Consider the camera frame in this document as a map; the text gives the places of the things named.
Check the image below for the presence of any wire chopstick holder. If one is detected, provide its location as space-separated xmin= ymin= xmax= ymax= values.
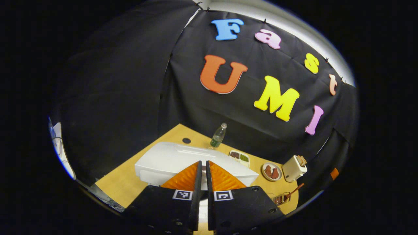
xmin=273 ymin=193 xmax=291 ymax=206

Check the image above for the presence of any black backdrop cloth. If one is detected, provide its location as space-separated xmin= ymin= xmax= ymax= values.
xmin=52 ymin=0 xmax=360 ymax=206

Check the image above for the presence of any white divided grain dish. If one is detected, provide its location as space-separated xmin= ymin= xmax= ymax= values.
xmin=229 ymin=150 xmax=250 ymax=168

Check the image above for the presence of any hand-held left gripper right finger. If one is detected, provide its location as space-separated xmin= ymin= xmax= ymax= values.
xmin=206 ymin=161 xmax=284 ymax=235

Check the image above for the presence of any clear plastic water bottle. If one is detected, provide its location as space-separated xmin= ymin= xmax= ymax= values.
xmin=210 ymin=123 xmax=228 ymax=149

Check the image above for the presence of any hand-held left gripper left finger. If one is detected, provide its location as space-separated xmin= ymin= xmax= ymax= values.
xmin=126 ymin=161 xmax=203 ymax=235

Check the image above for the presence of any white round plate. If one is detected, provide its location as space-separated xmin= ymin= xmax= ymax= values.
xmin=262 ymin=162 xmax=282 ymax=182

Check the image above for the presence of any white rice cooker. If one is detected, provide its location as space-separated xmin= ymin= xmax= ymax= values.
xmin=135 ymin=141 xmax=259 ymax=224

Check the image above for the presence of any brown wooden spoon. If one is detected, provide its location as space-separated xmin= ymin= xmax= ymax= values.
xmin=282 ymin=183 xmax=305 ymax=201

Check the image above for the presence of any white toaster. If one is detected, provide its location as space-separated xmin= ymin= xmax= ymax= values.
xmin=282 ymin=155 xmax=308 ymax=182

